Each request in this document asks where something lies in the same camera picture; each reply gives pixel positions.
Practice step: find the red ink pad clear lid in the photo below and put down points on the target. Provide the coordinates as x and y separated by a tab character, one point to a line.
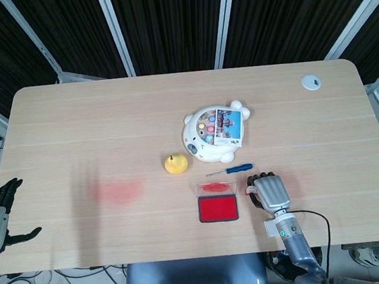
217	208

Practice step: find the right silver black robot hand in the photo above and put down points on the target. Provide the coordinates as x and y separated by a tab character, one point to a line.
273	192

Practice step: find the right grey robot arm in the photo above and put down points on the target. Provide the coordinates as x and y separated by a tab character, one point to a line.
296	242

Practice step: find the white red stamp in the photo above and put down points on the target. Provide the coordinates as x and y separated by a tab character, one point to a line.
249	190

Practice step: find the grey robot torso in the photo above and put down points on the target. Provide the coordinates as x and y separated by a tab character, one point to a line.
190	281

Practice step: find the white power adapter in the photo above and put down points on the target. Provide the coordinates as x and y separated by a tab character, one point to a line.
270	228

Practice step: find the yellow pear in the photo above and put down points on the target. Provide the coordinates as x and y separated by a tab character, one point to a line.
176	165

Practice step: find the white partition post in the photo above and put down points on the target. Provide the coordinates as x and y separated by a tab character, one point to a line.
225	19
115	31
33	39
357	26

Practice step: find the white bear-shaped toy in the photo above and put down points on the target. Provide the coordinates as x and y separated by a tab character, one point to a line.
207	150

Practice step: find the photo card with blue sky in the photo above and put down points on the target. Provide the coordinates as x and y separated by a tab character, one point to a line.
228	127

